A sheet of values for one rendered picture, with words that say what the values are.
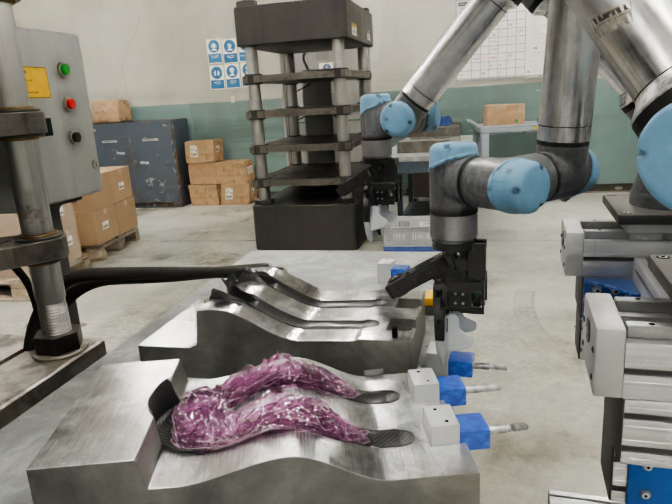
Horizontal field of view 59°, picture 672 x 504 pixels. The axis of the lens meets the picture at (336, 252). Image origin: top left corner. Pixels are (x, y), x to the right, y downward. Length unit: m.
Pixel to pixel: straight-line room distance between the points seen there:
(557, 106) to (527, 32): 6.49
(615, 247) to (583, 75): 0.44
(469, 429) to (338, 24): 4.31
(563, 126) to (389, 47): 6.59
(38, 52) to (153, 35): 6.96
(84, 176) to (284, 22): 3.55
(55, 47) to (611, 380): 1.37
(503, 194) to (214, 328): 0.54
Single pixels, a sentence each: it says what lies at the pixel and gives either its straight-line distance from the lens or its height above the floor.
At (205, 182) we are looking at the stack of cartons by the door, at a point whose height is 0.30.
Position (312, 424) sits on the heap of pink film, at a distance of 0.75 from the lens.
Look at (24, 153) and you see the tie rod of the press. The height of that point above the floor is 1.21.
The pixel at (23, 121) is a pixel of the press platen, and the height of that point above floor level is 1.27.
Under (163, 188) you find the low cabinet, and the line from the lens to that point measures 8.00.
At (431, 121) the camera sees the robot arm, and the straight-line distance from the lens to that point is 1.42.
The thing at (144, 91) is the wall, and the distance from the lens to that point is 8.58.
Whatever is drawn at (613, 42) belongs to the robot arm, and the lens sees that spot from 0.72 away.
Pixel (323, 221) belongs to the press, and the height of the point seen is 0.26.
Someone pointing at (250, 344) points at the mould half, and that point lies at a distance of 1.05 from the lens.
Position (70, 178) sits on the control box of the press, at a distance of 1.60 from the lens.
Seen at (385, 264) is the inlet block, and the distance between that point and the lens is 1.53.
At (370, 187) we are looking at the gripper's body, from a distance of 1.49.
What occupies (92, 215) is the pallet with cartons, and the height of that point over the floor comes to 0.41.
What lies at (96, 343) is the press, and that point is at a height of 0.78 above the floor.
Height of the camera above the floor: 1.28
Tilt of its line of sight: 15 degrees down
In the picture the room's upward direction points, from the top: 4 degrees counter-clockwise
